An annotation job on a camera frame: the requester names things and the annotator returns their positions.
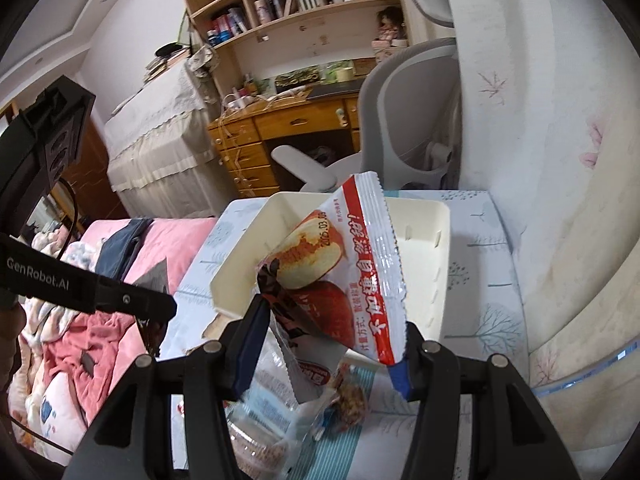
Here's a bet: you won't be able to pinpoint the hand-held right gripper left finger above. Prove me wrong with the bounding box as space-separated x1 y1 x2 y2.
60 294 273 480

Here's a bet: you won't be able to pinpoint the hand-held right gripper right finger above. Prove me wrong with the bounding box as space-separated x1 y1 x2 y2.
387 322 583 480

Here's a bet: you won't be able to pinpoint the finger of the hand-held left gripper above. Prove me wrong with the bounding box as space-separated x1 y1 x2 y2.
94 274 178 319

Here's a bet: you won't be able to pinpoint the clear nut bar packet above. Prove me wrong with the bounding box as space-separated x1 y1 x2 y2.
310 360 371 433

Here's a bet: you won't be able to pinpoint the red white bread snack packet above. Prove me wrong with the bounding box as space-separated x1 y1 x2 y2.
256 171 408 367

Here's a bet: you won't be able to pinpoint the white plastic storage bin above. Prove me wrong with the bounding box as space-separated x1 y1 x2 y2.
210 191 451 343

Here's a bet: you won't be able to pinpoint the blue jeans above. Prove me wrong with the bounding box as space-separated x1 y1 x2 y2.
95 217 153 281

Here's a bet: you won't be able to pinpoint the clear plastic snack packet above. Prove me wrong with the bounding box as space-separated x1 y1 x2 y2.
225 340 341 480

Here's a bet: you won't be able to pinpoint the dark wooden wardrobe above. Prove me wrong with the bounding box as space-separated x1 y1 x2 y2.
65 110 126 221

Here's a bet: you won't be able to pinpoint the pink blanket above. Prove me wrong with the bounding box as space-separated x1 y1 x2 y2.
10 217 218 461

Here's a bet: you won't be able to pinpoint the lace cloth covered cabinet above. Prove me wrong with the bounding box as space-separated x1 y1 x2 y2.
105 60 226 218

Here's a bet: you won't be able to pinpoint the tree print bed sheet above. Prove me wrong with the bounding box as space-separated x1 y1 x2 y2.
160 190 531 480

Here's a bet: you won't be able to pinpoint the stack of books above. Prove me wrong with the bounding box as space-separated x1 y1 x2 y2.
142 52 191 83

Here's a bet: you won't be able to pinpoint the floral cloth bag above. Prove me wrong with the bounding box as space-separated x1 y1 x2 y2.
185 45 221 78

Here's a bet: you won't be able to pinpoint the wooden desk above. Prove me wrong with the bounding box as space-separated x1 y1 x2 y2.
207 92 363 198

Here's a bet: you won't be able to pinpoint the grey office chair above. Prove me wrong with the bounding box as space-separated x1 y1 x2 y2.
270 37 461 193

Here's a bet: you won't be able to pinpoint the black desk mat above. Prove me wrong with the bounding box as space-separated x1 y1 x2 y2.
305 80 371 101

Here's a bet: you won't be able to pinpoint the dark printed bag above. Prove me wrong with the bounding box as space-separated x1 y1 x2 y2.
275 65 321 88

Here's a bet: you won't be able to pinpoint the wooden bookshelf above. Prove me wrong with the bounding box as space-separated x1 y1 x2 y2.
170 0 408 96

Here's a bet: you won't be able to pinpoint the white floral cloth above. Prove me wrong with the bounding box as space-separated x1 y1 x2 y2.
440 0 640 480

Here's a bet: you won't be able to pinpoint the doll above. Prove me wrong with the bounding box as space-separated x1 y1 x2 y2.
372 7 408 51

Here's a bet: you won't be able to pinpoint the white charging cable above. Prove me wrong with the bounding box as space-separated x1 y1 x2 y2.
217 90 281 196

